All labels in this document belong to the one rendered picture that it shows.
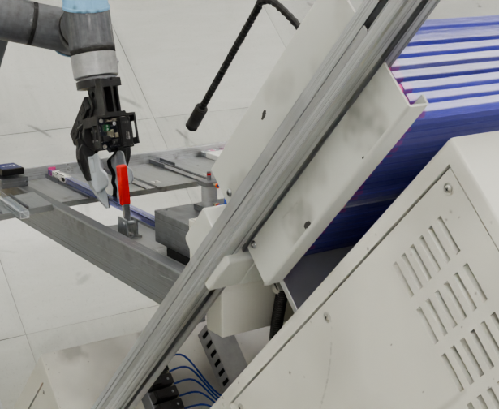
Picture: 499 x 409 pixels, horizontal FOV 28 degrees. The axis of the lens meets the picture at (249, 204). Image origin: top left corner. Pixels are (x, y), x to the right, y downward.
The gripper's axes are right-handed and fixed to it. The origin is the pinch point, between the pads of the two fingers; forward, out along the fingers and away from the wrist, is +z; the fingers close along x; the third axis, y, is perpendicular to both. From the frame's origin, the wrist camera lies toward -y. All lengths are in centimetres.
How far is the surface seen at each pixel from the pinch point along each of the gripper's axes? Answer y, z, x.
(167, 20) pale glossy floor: -137, -53, 91
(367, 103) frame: 85, -7, -11
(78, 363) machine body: -16.0, 28.6, -3.9
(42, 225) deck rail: -6.6, 2.6, -10.0
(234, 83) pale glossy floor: -122, -28, 104
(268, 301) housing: 46.3, 15.3, -0.9
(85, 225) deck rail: 11.8, 3.0, -10.0
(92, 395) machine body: -12.6, 34.3, -3.4
